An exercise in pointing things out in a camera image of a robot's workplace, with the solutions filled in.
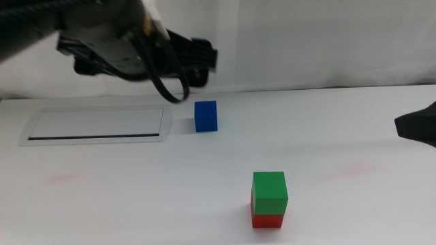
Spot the thin smooth black cable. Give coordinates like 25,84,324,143
134,20,191,104

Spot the white fabric backdrop curtain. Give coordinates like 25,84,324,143
0,0,436,100

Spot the green cube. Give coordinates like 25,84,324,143
251,171,290,216

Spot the grey table cable hatch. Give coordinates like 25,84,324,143
19,104,173,147

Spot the blue cube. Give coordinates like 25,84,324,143
193,100,219,133

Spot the red cube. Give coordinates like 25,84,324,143
250,190,285,229

